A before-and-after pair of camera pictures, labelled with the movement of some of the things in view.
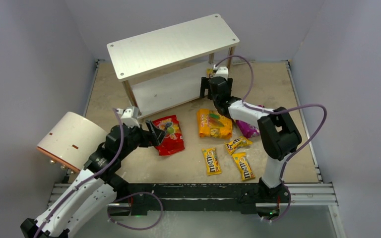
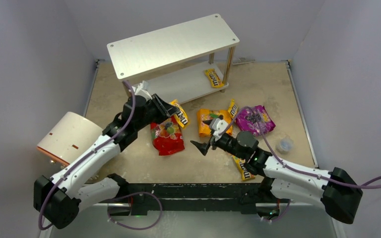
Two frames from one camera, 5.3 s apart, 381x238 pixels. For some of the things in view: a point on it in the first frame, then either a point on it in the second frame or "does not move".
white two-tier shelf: (166, 67) does not move
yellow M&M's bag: (213, 164) -> (181, 116)
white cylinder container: (72, 139) does not move
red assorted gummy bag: (172, 140) does not move
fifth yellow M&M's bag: (245, 170) does not move
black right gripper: (211, 83) -> (213, 139)
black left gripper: (150, 136) -> (156, 106)
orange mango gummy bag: (213, 124) does not move
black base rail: (191, 197) does not move
